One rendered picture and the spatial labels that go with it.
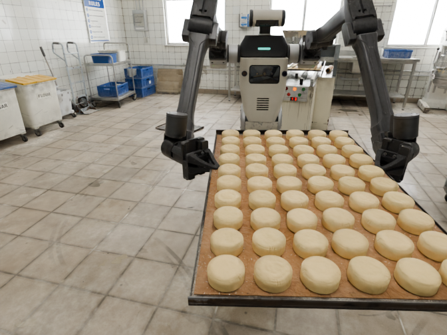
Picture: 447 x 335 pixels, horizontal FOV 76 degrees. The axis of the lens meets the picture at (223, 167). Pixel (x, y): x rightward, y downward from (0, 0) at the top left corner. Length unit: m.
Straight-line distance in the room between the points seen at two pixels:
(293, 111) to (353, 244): 2.55
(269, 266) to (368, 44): 0.79
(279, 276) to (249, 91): 1.16
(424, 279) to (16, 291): 1.93
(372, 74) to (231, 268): 0.76
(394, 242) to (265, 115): 1.10
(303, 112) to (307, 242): 2.55
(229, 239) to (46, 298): 1.58
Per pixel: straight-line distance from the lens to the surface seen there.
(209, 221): 0.51
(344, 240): 0.47
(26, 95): 4.58
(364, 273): 0.43
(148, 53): 7.49
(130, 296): 1.77
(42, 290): 2.00
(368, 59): 1.01
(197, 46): 0.95
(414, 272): 0.46
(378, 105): 0.96
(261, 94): 1.47
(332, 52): 3.65
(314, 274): 0.41
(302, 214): 0.51
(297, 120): 2.98
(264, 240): 0.44
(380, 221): 0.53
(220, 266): 0.40
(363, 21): 1.07
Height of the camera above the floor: 1.28
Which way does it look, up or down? 25 degrees down
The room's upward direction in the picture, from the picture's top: straight up
